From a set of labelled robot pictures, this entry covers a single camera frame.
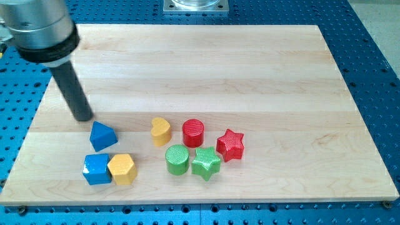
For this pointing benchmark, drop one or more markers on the yellow heart block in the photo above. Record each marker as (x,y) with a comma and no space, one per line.
(160,131)

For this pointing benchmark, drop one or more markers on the blue triangle block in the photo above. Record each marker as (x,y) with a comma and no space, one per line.
(102,136)

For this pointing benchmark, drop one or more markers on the yellow hexagon block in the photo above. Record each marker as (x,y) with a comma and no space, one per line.
(122,169)

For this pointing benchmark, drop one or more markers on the red star block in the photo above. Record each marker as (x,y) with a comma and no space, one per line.
(230,145)

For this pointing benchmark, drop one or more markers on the board corner screw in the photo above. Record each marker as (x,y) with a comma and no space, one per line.
(22,210)
(387,204)

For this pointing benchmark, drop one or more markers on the green star block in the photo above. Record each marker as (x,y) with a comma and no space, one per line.
(205,163)

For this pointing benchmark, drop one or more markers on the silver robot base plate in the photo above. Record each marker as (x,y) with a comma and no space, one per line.
(181,6)

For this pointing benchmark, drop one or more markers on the red cylinder block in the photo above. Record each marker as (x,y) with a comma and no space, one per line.
(193,133)

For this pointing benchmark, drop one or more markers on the board corner screw left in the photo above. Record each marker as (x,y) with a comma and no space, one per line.
(22,210)

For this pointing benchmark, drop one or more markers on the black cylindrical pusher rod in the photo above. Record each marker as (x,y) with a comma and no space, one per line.
(72,91)

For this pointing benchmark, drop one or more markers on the blue cube block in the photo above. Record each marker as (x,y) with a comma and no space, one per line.
(96,170)

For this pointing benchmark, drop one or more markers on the board corner screw right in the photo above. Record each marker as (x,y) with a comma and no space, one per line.
(387,204)

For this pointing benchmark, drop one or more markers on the green cylinder block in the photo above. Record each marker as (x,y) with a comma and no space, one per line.
(177,159)

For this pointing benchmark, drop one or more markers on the wooden board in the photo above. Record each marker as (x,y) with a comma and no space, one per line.
(304,137)

